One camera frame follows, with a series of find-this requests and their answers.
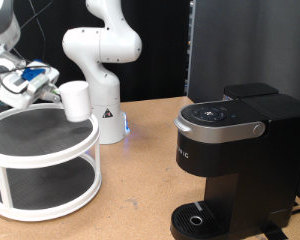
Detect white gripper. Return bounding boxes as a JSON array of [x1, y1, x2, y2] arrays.
[[0, 67, 62, 110]]

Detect white mug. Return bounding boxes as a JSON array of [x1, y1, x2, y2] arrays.
[[58, 80, 92, 123]]

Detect silver Keurig lid handle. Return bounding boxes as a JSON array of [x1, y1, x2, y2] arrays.
[[174, 114, 267, 145]]

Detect black Keurig coffee machine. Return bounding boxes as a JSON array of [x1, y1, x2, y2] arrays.
[[169, 82, 300, 240]]

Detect white two-tier turntable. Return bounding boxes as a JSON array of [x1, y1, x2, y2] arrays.
[[0, 102, 103, 223]]

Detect black curtain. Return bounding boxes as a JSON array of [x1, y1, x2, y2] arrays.
[[13, 0, 191, 105]]

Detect dark grey partition panel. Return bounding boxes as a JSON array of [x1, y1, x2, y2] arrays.
[[187, 0, 300, 208]]

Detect blue cable clip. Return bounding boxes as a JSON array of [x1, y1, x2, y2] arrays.
[[21, 59, 47, 81]]

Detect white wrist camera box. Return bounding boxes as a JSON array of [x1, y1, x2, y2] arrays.
[[2, 70, 30, 96]]

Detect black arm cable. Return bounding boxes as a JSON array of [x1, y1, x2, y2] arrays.
[[0, 0, 55, 95]]

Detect thin black hanging cable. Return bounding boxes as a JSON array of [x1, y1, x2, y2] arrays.
[[28, 0, 47, 62]]

